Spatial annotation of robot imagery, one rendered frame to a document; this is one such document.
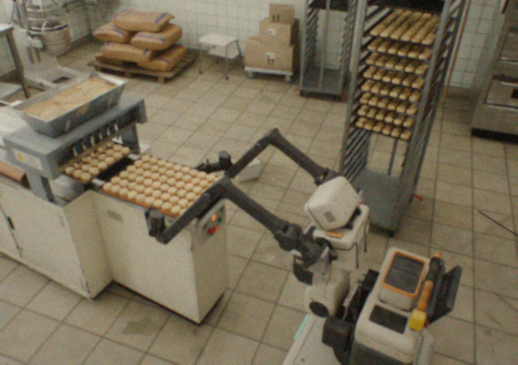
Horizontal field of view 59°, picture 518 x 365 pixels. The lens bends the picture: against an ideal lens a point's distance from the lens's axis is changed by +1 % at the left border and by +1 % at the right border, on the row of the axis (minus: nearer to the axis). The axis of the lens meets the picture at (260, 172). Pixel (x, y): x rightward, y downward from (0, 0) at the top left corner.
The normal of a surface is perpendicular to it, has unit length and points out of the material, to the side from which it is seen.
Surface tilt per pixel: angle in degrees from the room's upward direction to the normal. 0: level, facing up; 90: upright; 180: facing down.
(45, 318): 0
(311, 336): 0
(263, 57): 89
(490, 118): 90
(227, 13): 90
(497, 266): 0
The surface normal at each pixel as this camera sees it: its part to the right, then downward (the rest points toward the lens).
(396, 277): 0.00, -0.82
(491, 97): -0.35, 0.56
